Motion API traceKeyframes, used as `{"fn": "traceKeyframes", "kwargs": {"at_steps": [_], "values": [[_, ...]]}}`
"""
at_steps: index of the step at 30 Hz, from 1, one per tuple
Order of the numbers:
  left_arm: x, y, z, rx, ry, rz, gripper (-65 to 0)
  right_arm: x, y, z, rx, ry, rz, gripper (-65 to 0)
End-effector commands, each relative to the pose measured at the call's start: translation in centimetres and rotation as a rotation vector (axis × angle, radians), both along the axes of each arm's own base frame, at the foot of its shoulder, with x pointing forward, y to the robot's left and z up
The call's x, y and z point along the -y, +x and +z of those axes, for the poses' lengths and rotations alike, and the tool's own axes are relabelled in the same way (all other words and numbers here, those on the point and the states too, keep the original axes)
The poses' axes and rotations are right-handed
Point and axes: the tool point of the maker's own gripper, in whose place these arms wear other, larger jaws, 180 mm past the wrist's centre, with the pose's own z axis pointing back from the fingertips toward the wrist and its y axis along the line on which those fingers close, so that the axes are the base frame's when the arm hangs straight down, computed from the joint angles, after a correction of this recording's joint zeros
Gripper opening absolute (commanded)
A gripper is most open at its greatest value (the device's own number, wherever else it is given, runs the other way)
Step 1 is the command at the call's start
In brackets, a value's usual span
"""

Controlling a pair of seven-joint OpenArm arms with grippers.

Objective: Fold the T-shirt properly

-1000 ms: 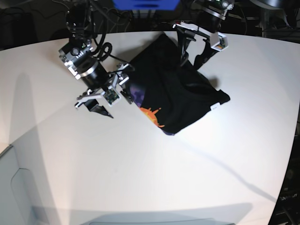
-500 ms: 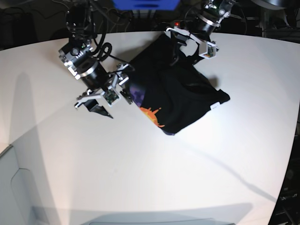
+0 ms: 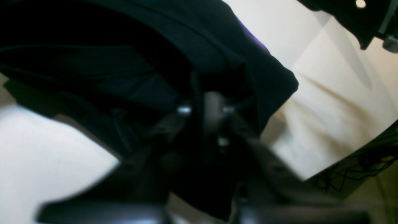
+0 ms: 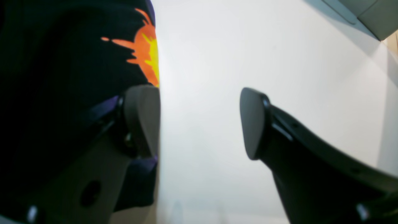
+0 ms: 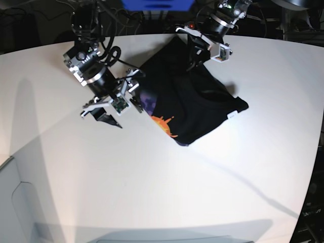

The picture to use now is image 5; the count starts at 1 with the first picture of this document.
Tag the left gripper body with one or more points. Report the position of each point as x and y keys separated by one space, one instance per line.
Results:
x=210 y=32

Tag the blue plastic bin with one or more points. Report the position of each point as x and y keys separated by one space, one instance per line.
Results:
x=157 y=5

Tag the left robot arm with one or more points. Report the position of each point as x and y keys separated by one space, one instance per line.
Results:
x=231 y=10

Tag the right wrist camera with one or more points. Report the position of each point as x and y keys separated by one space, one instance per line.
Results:
x=120 y=104

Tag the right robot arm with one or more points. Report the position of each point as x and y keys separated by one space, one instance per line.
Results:
x=92 y=56

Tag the black T-shirt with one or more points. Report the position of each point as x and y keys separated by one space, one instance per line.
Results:
x=185 y=104

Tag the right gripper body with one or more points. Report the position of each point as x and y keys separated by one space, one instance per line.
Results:
x=106 y=87

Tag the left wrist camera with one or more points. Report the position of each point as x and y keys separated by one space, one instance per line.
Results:
x=220 y=52

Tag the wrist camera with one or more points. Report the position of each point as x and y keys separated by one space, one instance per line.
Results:
x=220 y=52
x=120 y=104

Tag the black power strip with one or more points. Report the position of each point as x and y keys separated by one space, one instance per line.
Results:
x=189 y=25

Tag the black box with white lettering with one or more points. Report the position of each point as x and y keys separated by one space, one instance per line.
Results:
x=309 y=227

